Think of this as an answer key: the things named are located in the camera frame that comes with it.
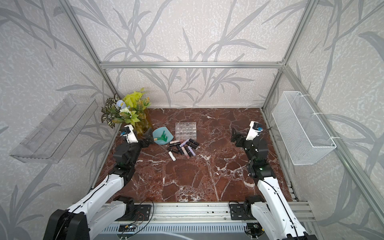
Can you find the lavender lip balm tube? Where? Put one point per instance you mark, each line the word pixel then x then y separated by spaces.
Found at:
pixel 193 153

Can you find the clear acrylic lipstick organizer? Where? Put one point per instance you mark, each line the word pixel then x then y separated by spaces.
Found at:
pixel 186 130

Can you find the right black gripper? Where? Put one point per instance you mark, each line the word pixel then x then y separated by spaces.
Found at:
pixel 242 139

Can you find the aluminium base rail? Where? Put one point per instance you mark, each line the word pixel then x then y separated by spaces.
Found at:
pixel 212 212

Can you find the black lipstick silver band right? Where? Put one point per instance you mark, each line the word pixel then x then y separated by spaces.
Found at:
pixel 194 142

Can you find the white lip balm tube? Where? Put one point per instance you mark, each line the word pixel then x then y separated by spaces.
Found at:
pixel 172 156

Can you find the white wire mesh basket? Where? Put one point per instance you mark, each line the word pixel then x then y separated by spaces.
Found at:
pixel 305 137

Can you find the teal plastic dustpan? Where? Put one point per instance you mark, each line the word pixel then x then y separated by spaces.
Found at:
pixel 158 132

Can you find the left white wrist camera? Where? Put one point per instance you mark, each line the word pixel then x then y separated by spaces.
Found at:
pixel 128 134

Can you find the aluminium frame crossbar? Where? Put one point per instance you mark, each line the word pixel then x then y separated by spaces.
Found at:
pixel 191 65

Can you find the green brush wooden handle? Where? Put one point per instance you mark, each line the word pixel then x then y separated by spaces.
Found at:
pixel 163 137

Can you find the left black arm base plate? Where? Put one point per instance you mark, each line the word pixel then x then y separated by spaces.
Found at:
pixel 136 211

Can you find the black lipstick gold band right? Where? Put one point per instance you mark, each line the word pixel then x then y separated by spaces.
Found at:
pixel 193 146

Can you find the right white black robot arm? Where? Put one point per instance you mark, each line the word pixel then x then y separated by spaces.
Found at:
pixel 271 209

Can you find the artificial plant in amber vase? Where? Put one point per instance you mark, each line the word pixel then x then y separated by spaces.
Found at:
pixel 130 110

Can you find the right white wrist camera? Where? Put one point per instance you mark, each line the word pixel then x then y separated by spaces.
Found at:
pixel 255 130

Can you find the clear acrylic wall shelf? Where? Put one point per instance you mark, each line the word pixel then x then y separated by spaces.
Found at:
pixel 51 139

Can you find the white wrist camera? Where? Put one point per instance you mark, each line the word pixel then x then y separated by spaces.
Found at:
pixel 128 134
pixel 255 130

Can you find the small electronics board with wires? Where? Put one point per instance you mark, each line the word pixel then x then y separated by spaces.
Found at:
pixel 127 228

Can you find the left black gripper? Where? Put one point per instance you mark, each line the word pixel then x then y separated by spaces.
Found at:
pixel 149 141

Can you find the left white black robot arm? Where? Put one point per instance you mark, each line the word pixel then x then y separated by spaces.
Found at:
pixel 85 219

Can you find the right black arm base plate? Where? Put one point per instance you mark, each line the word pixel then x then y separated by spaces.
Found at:
pixel 241 211

